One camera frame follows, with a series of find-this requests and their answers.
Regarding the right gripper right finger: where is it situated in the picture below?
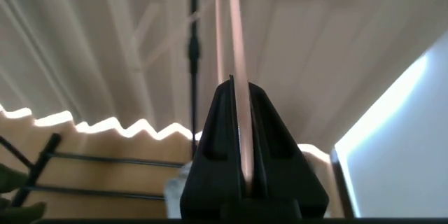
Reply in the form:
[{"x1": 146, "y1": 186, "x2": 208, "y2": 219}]
[{"x1": 247, "y1": 80, "x2": 330, "y2": 220}]

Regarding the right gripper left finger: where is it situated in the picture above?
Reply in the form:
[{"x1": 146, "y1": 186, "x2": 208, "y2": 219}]
[{"x1": 180, "y1": 75, "x2": 245, "y2": 220}]

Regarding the pink clothes hanger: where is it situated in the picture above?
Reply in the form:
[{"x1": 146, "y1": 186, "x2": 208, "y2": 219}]
[{"x1": 213, "y1": 0, "x2": 255, "y2": 192}]

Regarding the green printed shirt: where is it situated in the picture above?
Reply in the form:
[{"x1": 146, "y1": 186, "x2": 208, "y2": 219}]
[{"x1": 0, "y1": 162, "x2": 47, "y2": 224}]

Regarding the white laundry basket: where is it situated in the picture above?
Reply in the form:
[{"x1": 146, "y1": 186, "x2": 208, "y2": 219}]
[{"x1": 163, "y1": 160, "x2": 193, "y2": 218}]

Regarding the black clothes rack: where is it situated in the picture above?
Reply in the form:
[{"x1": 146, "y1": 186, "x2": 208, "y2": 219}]
[{"x1": 0, "y1": 0, "x2": 202, "y2": 208}]

